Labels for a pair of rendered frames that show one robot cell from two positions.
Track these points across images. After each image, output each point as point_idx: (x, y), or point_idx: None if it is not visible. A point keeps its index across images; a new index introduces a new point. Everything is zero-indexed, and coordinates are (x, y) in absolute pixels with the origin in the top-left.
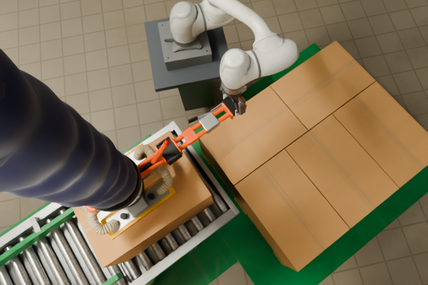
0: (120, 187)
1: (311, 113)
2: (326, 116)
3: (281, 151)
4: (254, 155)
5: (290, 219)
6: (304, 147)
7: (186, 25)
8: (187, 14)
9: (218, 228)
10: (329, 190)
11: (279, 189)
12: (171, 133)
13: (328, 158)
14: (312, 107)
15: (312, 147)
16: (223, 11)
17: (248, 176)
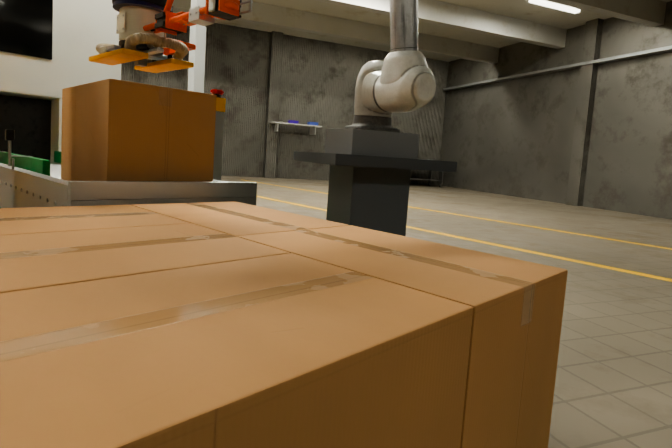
0: None
1: (287, 239)
2: (281, 247)
3: (184, 221)
4: (184, 212)
5: (6, 216)
6: (187, 231)
7: (360, 72)
8: (370, 61)
9: (55, 182)
10: (35, 237)
11: (91, 216)
12: (211, 94)
13: (141, 242)
14: (307, 241)
15: (182, 234)
16: (389, 55)
17: (140, 208)
